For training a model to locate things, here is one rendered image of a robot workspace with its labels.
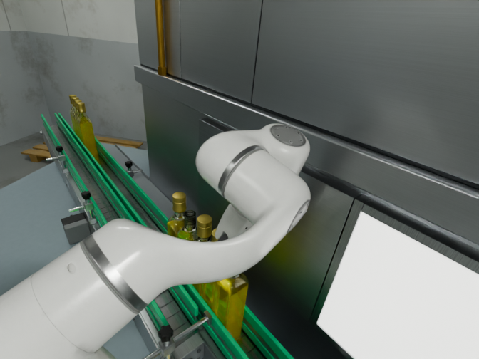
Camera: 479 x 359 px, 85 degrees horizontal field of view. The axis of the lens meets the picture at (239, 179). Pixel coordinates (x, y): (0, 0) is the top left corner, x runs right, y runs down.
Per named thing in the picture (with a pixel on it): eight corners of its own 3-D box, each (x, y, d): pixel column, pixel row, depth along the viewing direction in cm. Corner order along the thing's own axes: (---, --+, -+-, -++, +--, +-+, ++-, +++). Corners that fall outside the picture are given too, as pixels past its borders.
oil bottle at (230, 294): (241, 333, 66) (251, 275, 55) (224, 347, 62) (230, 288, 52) (228, 315, 69) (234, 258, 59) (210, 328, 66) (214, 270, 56)
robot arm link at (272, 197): (106, 258, 29) (239, 159, 38) (176, 357, 24) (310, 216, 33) (68, 226, 22) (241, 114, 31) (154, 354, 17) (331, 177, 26)
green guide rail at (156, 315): (171, 345, 61) (170, 325, 57) (167, 347, 61) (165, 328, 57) (45, 125, 173) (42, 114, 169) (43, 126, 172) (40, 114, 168)
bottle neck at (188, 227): (198, 229, 66) (198, 214, 64) (187, 233, 65) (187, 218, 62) (192, 223, 68) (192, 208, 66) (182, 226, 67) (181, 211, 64)
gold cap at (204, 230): (214, 234, 62) (215, 219, 60) (202, 240, 60) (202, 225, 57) (206, 226, 64) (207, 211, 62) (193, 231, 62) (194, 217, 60)
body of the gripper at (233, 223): (266, 175, 47) (249, 214, 54) (221, 191, 41) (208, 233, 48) (296, 204, 43) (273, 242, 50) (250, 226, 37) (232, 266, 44)
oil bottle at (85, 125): (98, 154, 144) (88, 103, 130) (86, 157, 141) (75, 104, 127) (95, 151, 147) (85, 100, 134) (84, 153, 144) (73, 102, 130)
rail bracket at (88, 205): (98, 224, 96) (91, 194, 90) (75, 231, 92) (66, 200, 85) (95, 219, 99) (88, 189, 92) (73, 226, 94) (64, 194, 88)
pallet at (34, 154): (145, 149, 363) (145, 142, 358) (110, 176, 294) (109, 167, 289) (70, 137, 376) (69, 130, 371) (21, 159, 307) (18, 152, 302)
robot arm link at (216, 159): (254, 179, 25) (192, 129, 29) (229, 242, 32) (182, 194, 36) (324, 140, 35) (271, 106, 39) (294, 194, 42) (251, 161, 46)
